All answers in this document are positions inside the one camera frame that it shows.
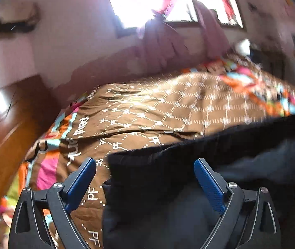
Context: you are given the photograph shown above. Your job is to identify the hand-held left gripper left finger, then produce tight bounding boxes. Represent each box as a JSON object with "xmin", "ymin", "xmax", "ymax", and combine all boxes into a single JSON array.
[{"xmin": 8, "ymin": 157, "xmax": 97, "ymax": 249}]

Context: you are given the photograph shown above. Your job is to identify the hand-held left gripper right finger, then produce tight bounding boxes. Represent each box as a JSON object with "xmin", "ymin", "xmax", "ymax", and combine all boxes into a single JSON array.
[{"xmin": 193, "ymin": 158, "xmax": 284, "ymax": 249}]

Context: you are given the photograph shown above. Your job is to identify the dark navy jacket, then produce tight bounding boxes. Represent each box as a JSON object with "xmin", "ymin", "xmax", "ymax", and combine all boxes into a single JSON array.
[{"xmin": 102, "ymin": 114, "xmax": 295, "ymax": 249}]

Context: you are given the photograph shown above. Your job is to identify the colourful cartoon printed blanket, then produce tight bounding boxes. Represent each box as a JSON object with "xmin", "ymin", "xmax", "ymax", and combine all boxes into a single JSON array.
[{"xmin": 0, "ymin": 54, "xmax": 295, "ymax": 249}]

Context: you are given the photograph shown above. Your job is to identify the wooden headboard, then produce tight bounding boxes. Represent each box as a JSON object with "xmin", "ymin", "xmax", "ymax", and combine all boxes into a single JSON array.
[{"xmin": 0, "ymin": 75, "xmax": 67, "ymax": 234}]

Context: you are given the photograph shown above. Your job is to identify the white bag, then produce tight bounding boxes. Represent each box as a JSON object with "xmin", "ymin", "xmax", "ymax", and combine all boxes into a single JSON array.
[{"xmin": 234, "ymin": 39, "xmax": 252, "ymax": 56}]

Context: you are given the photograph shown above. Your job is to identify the pink curtain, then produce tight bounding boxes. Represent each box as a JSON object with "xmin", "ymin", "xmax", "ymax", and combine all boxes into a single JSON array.
[
  {"xmin": 184, "ymin": 0, "xmax": 237, "ymax": 60},
  {"xmin": 137, "ymin": 0, "xmax": 189, "ymax": 76}
]

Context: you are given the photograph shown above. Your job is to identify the window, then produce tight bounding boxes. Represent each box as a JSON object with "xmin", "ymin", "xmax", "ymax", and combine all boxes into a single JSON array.
[{"xmin": 101, "ymin": 0, "xmax": 244, "ymax": 38}]

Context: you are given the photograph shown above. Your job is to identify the black wall shelf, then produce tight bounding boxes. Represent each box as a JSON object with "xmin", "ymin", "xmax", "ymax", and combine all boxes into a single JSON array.
[{"xmin": 0, "ymin": 22, "xmax": 34, "ymax": 34}]

